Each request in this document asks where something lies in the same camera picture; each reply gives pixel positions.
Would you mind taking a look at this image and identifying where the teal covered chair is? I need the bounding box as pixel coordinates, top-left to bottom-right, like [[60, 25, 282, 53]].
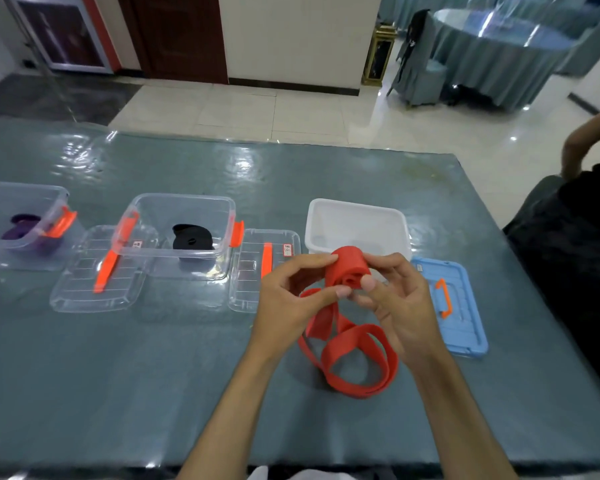
[[555, 12, 600, 78]]

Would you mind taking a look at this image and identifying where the round table with teal cloth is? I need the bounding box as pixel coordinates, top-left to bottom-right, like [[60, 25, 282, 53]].
[[429, 7, 581, 111]]

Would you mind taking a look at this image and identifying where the purple resistance band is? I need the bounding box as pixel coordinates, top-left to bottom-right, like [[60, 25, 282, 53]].
[[1, 222, 56, 253]]

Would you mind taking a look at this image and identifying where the red resistance band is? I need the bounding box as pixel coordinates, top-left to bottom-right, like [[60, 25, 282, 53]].
[[298, 246, 400, 399]]

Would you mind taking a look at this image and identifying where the person's right forearm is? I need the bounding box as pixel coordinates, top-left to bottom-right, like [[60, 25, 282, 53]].
[[412, 344, 519, 480]]

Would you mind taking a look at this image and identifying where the dark brown wooden door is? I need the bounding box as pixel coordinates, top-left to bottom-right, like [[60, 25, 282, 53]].
[[117, 0, 229, 85]]

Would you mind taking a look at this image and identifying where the white framed glass door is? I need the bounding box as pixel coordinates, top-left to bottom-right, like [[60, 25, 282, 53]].
[[2, 0, 121, 75]]

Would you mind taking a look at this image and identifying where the person's left hand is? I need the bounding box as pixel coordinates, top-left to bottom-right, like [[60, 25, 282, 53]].
[[249, 253, 353, 363]]

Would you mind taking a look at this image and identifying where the distant teal cloth table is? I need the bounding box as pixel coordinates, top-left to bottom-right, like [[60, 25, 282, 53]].
[[379, 0, 471, 31]]

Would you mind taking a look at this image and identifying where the white plastic box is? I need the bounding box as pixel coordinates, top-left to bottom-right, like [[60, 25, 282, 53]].
[[305, 198, 413, 283]]

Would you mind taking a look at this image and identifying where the person's right hand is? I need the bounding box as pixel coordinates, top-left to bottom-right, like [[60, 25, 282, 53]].
[[352, 252, 449, 371]]

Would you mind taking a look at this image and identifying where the black hanging garment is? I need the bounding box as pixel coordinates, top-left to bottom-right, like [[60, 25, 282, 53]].
[[397, 8, 431, 91]]

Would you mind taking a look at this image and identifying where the teal felt table cover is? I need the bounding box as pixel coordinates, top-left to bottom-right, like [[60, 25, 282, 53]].
[[0, 114, 600, 471]]

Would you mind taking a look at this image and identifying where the narrow black resistance band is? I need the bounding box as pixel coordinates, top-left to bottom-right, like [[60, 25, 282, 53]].
[[172, 227, 215, 251]]

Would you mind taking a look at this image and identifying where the clear lid orange handle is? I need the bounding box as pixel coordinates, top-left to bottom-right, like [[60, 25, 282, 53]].
[[49, 224, 160, 314], [228, 228, 303, 314]]

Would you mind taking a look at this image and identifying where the blue lid orange handle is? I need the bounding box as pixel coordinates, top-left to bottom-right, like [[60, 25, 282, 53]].
[[411, 257, 489, 359]]

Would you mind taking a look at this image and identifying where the clear plastic storage box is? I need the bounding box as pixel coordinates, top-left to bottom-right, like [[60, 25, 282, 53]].
[[0, 180, 79, 271], [112, 193, 245, 281]]

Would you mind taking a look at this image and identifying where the person's white shirt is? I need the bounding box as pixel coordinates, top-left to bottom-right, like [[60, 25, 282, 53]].
[[247, 464, 356, 480]]

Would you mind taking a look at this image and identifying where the person's left forearm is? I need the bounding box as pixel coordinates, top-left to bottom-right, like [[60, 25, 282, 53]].
[[177, 344, 281, 480]]

